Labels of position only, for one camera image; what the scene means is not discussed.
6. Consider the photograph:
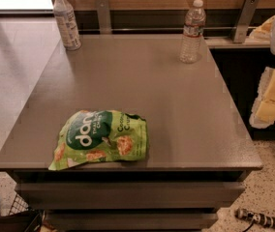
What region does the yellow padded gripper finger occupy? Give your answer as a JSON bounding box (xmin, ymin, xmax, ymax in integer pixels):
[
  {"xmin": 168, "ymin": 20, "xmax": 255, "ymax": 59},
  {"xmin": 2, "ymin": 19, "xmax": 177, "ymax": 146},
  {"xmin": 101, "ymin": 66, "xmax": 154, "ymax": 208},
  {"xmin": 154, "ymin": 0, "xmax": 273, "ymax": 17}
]
[
  {"xmin": 249, "ymin": 67, "xmax": 275, "ymax": 129},
  {"xmin": 249, "ymin": 16, "xmax": 275, "ymax": 41}
]

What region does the green rice chip bag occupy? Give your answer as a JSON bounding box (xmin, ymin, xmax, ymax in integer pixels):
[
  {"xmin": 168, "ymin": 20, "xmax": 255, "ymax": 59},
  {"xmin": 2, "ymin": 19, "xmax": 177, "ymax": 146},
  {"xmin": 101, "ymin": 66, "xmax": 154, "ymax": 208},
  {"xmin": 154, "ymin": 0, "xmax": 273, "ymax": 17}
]
[{"xmin": 48, "ymin": 110, "xmax": 148, "ymax": 171}]

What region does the clear water bottle red label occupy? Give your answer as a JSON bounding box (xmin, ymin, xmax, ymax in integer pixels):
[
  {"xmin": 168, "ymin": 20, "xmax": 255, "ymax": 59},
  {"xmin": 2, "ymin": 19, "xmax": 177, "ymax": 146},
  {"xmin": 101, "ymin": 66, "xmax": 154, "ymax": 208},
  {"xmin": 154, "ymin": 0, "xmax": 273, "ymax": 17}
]
[{"xmin": 179, "ymin": 0, "xmax": 206, "ymax": 64}]

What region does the blue label plastic bottle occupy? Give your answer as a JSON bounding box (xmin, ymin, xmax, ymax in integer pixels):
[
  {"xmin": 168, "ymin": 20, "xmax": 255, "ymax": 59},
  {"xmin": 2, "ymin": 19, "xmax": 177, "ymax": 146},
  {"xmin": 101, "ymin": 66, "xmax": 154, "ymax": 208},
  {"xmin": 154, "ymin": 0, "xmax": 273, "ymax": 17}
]
[{"xmin": 53, "ymin": 0, "xmax": 81, "ymax": 50}]

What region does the grey drawer cabinet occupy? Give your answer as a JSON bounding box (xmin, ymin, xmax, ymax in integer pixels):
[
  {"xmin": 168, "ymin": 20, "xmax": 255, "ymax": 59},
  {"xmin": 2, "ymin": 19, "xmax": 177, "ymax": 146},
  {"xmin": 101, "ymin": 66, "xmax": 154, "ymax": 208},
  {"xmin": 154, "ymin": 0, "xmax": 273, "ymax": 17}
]
[{"xmin": 0, "ymin": 35, "xmax": 262, "ymax": 231}]

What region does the right metal wall bracket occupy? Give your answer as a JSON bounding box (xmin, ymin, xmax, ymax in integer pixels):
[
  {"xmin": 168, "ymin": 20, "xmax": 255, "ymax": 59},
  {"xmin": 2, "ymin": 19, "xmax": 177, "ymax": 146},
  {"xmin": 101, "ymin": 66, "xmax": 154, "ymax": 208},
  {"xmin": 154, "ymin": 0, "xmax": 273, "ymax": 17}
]
[{"xmin": 231, "ymin": 0, "xmax": 260, "ymax": 44}]

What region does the metal wall bracket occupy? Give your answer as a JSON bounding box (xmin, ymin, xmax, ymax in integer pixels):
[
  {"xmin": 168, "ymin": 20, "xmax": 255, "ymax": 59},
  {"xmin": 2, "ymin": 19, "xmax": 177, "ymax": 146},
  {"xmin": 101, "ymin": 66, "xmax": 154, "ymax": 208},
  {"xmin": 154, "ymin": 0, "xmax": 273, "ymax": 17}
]
[
  {"xmin": 231, "ymin": 0, "xmax": 260, "ymax": 44},
  {"xmin": 95, "ymin": 0, "xmax": 112, "ymax": 34}
]

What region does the black white striped handle tool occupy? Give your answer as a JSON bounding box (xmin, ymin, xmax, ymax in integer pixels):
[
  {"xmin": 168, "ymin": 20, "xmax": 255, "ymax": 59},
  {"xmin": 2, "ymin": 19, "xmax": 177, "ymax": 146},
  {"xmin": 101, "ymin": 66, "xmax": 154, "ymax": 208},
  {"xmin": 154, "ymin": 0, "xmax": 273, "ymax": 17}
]
[{"xmin": 234, "ymin": 208, "xmax": 275, "ymax": 230}]

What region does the left metal wall bracket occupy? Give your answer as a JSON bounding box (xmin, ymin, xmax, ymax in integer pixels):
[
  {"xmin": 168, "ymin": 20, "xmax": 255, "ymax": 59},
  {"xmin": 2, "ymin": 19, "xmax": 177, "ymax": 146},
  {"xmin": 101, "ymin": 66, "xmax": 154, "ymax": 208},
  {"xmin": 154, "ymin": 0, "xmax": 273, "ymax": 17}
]
[{"xmin": 95, "ymin": 0, "xmax": 112, "ymax": 34}]

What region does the black wire basket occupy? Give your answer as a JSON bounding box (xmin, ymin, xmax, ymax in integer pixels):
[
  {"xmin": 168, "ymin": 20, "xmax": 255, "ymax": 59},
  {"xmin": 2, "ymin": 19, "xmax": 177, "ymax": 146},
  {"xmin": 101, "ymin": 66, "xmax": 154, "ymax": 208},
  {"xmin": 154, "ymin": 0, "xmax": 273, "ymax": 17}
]
[{"xmin": 0, "ymin": 195, "xmax": 42, "ymax": 232}]

